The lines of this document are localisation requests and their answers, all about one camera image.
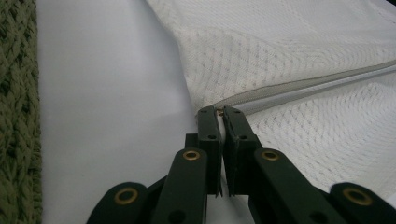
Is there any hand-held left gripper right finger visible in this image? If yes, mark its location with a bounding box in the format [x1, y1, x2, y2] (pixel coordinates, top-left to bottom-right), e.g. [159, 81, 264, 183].
[222, 105, 263, 198]

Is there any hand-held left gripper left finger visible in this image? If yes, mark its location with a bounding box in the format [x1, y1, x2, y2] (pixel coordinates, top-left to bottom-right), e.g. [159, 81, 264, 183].
[185, 105, 223, 198]

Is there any white mesh laundry bag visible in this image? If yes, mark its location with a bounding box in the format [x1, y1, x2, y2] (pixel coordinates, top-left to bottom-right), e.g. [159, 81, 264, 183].
[146, 0, 396, 200]

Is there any green woven basket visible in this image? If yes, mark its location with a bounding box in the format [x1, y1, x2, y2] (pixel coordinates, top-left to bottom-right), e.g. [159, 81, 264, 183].
[0, 0, 43, 224]

